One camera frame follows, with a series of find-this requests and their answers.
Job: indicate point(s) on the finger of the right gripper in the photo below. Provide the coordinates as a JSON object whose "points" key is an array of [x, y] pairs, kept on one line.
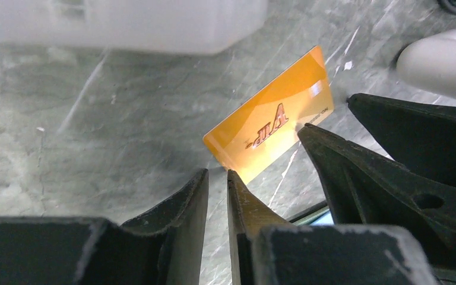
{"points": [[364, 187], [420, 136]]}

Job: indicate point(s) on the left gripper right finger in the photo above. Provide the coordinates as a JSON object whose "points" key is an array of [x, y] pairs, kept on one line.
{"points": [[267, 249]]}

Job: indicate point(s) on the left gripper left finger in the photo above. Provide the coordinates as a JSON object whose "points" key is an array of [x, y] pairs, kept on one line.
{"points": [[160, 246]]}

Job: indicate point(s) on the white plastic card tray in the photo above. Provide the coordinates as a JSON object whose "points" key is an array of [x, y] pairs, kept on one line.
{"points": [[183, 27]]}

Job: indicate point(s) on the green card holder wallet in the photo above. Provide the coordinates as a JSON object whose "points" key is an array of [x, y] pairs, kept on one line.
{"points": [[318, 214]]}

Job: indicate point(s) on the white PVC pipe frame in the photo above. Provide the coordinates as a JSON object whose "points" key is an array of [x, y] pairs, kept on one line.
{"points": [[429, 64]]}

